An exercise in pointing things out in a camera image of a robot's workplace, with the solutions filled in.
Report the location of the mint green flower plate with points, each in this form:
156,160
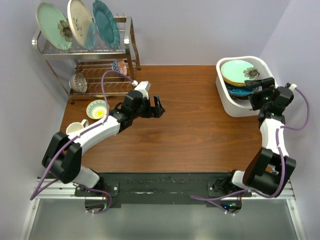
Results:
54,25

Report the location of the black rimmed cream plate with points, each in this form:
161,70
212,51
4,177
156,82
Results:
239,98

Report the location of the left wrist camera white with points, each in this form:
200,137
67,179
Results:
143,87

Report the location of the white plastic bin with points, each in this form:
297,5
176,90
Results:
239,108

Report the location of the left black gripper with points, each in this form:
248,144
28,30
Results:
155,111

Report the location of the grey patterned bowl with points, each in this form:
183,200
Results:
78,83

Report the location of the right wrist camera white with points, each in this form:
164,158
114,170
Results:
291,86

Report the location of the cream floral plate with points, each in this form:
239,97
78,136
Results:
79,18

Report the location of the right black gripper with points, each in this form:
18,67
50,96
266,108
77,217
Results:
266,85

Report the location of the orange dotted plate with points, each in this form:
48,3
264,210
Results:
236,84

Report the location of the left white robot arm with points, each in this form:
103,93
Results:
63,158

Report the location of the yellow blue patterned bowl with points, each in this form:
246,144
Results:
97,109

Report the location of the small light blue plate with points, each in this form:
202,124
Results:
90,39

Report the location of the cream ceramic mug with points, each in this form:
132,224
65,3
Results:
76,126

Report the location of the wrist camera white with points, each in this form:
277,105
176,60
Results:
291,86
143,87

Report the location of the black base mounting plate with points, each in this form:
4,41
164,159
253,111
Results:
165,188

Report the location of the white plate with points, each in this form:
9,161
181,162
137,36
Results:
239,71

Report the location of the blue orange patterned bowl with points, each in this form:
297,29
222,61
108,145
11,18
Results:
119,65

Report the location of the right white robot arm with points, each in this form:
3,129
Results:
271,168

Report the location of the teal scalloped plate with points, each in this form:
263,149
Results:
106,24

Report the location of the bright blue dotted plate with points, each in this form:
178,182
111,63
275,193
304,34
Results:
239,91

